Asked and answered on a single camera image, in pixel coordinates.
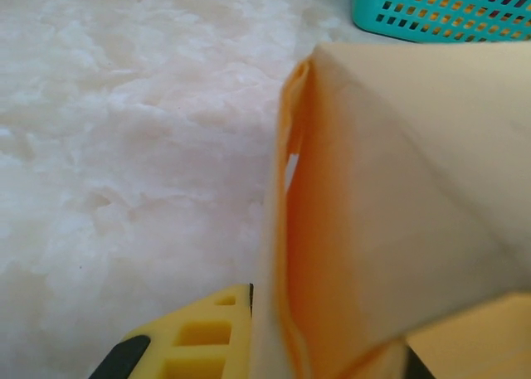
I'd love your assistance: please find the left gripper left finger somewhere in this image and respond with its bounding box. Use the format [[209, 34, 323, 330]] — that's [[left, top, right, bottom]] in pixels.
[[89, 282, 255, 379]]

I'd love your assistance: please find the teal plastic basket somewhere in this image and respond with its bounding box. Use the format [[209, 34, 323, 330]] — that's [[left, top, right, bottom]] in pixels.
[[351, 0, 531, 43]]

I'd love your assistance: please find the yellow paper box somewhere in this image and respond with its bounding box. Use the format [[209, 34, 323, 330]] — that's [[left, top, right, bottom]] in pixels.
[[255, 41, 531, 379]]

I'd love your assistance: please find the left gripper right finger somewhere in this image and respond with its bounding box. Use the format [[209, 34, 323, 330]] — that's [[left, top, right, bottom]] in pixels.
[[405, 340, 435, 379]]

